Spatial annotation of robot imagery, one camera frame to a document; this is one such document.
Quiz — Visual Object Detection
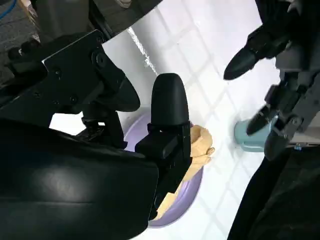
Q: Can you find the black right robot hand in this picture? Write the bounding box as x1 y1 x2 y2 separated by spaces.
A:
0 29 194 240

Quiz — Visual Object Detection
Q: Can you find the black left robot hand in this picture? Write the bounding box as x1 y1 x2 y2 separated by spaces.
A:
222 24 320 162

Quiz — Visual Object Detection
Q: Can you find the pale green mug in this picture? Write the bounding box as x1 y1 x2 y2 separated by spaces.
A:
234 116 279 154

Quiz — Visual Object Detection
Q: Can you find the lilac plate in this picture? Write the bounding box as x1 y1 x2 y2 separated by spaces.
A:
123 113 204 229

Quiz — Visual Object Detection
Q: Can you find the grey machine housing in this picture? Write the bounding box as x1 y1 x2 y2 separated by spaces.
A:
34 0 94 43

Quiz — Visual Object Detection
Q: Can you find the blue cable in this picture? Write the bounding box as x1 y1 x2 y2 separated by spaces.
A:
0 0 18 20

